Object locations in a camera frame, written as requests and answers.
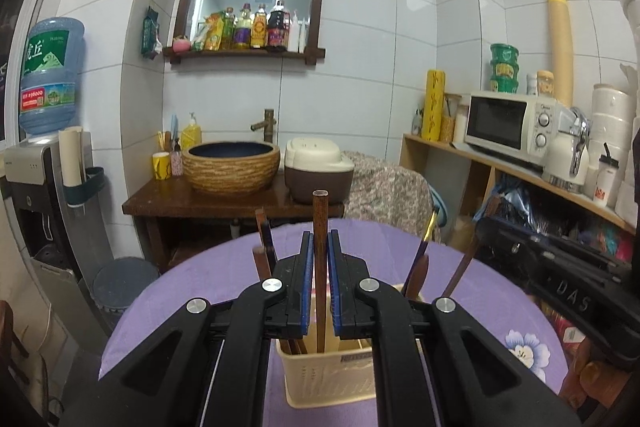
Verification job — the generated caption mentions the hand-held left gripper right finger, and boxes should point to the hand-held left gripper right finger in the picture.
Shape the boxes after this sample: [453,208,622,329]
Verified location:
[327,229,583,427]

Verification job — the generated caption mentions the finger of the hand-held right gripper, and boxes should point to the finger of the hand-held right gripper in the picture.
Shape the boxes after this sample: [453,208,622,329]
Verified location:
[480,206,551,250]
[472,219,538,283]

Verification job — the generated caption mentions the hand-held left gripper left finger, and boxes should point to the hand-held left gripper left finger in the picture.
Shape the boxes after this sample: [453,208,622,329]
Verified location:
[59,231,313,427]

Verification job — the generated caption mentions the brown wooden spoon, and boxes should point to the brown wooden spoon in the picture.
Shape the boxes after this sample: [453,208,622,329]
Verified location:
[440,202,501,298]

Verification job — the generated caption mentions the cream perforated cutlery basket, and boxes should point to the cream perforated cutlery basket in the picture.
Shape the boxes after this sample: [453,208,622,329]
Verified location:
[276,284,426,408]

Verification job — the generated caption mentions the person's right hand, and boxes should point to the person's right hand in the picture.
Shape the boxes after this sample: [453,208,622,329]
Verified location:
[567,339,633,410]

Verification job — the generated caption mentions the black plastic bag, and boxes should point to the black plastic bag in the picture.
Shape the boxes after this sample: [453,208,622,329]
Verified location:
[480,187,576,238]

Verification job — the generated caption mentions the red printed box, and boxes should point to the red printed box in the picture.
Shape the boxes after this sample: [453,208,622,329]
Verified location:
[542,302,588,350]

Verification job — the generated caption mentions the colourful plastic bags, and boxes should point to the colourful plastic bags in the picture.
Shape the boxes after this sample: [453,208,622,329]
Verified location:
[575,217,633,263]

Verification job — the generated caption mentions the blue chair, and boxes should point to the blue chair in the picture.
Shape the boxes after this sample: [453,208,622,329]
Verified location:
[429,187,448,225]

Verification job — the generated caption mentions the white electric kettle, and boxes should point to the white electric kettle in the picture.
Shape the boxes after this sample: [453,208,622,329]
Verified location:
[541,107,593,194]

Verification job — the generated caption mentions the white tumbler with black lid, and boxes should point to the white tumbler with black lid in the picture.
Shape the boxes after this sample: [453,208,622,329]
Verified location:
[592,142,621,208]

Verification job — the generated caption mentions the purple floral tablecloth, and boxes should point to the purple floral tablecloth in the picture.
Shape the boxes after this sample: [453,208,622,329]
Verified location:
[98,219,571,427]

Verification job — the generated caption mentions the white microwave oven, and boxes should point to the white microwave oven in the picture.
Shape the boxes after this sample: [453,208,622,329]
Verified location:
[464,89,561,168]

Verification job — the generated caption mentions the light wooden shelf unit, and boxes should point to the light wooden shelf unit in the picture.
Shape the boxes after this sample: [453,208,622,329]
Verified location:
[399,133,638,248]

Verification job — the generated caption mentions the clear jar with white contents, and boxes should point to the clear jar with white contents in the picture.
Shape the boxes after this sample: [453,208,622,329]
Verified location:
[452,104,471,144]

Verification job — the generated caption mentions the floral patterned cloth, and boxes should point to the floral patterned cloth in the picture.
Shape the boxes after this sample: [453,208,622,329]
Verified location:
[340,151,433,240]

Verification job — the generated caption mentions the cream brown rice cooker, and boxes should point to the cream brown rice cooker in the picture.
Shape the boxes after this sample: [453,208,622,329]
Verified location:
[284,138,355,205]

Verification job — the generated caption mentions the glass jar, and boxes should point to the glass jar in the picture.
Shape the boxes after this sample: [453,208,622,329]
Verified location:
[440,93,463,144]

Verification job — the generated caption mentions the woven pattern wash basin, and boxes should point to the woven pattern wash basin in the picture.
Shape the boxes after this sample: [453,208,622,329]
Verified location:
[181,141,282,196]

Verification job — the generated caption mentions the stack of white paper bowls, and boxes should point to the stack of white paper bowls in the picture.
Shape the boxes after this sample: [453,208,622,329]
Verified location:
[590,0,640,228]

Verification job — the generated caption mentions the yellow cylinder pack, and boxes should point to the yellow cylinder pack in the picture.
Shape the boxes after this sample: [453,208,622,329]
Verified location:
[421,68,447,142]

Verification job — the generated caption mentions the yellow lidded jar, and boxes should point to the yellow lidded jar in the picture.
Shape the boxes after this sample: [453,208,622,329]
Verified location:
[536,70,556,98]

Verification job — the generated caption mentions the bronze faucet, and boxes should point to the bronze faucet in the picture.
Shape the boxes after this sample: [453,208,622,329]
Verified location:
[250,108,277,145]

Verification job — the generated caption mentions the dark wooden vanity table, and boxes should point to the dark wooden vanity table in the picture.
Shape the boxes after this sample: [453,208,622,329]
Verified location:
[122,177,346,275]

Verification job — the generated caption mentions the tall stack of paper cups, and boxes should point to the tall stack of paper cups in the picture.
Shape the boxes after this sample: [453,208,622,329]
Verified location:
[546,0,574,108]

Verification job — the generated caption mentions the yellow cup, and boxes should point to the yellow cup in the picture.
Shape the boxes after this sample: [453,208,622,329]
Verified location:
[152,152,172,181]

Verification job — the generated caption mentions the yellow soap pump bottle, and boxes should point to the yellow soap pump bottle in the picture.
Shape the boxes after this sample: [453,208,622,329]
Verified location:
[180,112,202,151]

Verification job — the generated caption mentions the dark teal cup holder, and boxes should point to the dark teal cup holder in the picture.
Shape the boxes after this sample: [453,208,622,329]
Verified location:
[62,166,107,209]

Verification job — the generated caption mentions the white squeeze bottle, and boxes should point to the white squeeze bottle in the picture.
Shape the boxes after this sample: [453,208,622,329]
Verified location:
[287,11,301,52]

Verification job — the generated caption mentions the dark soy sauce bottle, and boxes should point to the dark soy sauce bottle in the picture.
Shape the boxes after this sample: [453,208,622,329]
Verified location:
[266,0,291,52]

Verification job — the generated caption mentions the amber sauce bottle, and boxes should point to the amber sauce bottle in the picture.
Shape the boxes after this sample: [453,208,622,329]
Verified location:
[250,3,268,49]

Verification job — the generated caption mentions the yellow oil bottle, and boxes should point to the yellow oil bottle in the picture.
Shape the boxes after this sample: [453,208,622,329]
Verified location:
[234,3,253,50]

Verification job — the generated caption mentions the cream paper cup tube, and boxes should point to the cream paper cup tube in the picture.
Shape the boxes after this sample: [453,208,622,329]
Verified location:
[58,126,86,186]

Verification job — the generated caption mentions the green bottle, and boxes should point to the green bottle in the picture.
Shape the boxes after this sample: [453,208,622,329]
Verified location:
[221,7,236,50]

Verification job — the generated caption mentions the grey water dispenser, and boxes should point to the grey water dispenser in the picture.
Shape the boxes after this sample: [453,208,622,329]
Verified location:
[0,132,113,353]

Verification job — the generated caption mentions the green hanging packet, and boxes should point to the green hanging packet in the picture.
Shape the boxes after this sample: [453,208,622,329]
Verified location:
[141,6,163,60]

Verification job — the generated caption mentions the blue water jug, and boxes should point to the blue water jug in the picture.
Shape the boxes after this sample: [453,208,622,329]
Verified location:
[18,18,86,142]

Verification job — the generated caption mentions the sliding window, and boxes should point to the sliding window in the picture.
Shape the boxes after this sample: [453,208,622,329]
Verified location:
[0,0,53,145]

